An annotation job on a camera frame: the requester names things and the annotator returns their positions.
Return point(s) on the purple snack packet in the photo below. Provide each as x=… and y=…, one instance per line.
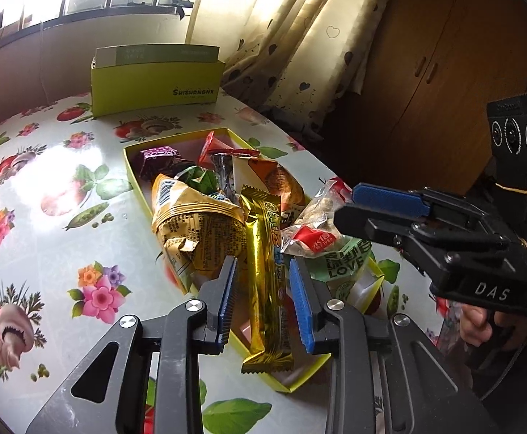
x=157, y=158

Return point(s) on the dark brown snack packet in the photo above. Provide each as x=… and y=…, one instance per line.
x=225, y=172

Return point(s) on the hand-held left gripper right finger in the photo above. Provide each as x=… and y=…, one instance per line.
x=302, y=312

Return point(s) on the gold crinkled snack bag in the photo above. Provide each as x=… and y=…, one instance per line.
x=200, y=230

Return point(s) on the orange and white chip bag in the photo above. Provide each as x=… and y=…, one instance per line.
x=277, y=181

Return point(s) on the upright yellow-green cardboard box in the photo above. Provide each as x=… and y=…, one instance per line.
x=155, y=90

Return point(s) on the wooden cabinet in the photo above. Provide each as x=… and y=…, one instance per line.
x=426, y=54

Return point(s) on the gold foil snack bar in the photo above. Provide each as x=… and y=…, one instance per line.
x=265, y=289

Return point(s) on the shallow yellow-green box tray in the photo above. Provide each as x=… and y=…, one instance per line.
x=297, y=382

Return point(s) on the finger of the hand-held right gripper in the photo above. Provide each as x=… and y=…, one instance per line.
x=390, y=201
x=367, y=226

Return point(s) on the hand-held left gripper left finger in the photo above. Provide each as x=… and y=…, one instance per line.
x=227, y=298

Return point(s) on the person's right hand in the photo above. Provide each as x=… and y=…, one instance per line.
x=476, y=325

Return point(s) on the heart print curtain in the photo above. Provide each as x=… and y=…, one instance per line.
x=290, y=31

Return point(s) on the clear green label snack packet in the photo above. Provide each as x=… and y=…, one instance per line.
x=336, y=257

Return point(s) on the fruit and flower printed tablecloth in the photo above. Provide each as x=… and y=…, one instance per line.
x=64, y=244

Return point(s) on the red jelly cup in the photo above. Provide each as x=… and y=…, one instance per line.
x=209, y=144

